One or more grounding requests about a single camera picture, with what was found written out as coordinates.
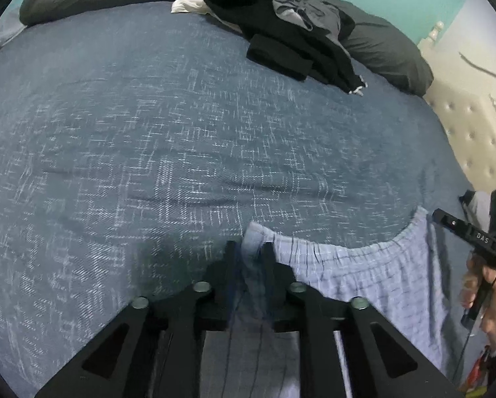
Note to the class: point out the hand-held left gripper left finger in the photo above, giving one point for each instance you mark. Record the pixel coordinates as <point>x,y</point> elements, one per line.
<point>231,273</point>

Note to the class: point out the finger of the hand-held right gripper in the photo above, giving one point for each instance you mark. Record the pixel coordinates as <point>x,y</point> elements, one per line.
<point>449,222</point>

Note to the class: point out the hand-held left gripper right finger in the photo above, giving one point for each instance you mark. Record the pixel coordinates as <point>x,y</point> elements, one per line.
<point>271,273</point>

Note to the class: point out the light blue plaid shorts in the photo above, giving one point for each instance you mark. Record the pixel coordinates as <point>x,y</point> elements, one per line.
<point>376,277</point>

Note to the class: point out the cream tufted headboard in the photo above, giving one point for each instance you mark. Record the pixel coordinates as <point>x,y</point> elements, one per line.
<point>471,132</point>

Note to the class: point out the black garment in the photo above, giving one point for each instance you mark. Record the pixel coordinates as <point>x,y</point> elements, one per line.
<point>281,49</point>

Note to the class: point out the grey garment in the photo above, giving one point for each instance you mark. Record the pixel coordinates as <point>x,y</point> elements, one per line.
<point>310,12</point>

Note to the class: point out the small white cloth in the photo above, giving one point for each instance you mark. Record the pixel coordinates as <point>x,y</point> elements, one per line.
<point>188,5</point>

